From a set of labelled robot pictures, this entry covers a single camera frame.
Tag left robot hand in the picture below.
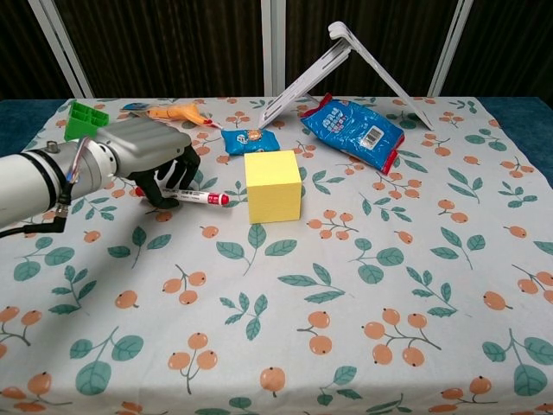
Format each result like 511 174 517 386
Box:
95 117 202 210

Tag red marker pen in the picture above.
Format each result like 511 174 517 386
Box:
134 186 230 207

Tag floral tablecloth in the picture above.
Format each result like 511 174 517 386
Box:
0 96 553 415

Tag orange rubber chicken toy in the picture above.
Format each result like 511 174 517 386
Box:
146 104 223 131

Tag green plastic compartment block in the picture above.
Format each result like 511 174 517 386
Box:
63 99 110 142

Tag blue cookie snack pack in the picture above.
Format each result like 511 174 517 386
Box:
220 127 281 156

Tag dark folding screen panels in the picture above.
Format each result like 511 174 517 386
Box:
0 0 553 101

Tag yellow foam cube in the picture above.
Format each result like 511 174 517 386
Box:
243 150 302 225

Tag large blue snack bag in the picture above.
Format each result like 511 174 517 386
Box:
299 92 406 176

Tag white folding laptop stand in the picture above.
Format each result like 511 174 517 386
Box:
257 21 435 131

